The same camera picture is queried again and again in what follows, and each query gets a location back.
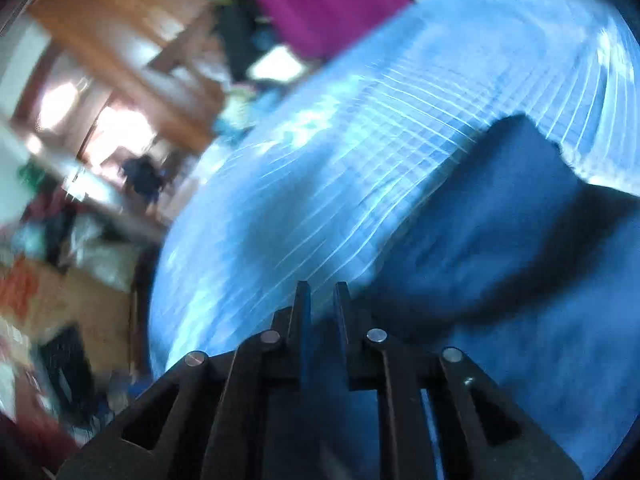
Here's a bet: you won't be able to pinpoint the blue checked bed sheet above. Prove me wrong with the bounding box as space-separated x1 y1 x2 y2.
147 0 640 381

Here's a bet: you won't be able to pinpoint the navy blue pants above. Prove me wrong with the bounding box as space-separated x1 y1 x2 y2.
265 115 640 480

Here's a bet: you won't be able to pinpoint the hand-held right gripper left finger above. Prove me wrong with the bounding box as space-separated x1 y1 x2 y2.
55 280 313 480

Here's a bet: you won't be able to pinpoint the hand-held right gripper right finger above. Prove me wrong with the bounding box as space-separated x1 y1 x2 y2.
334 280 586 480

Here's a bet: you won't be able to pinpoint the maroon cloth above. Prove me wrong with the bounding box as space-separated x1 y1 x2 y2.
235 0 416 61

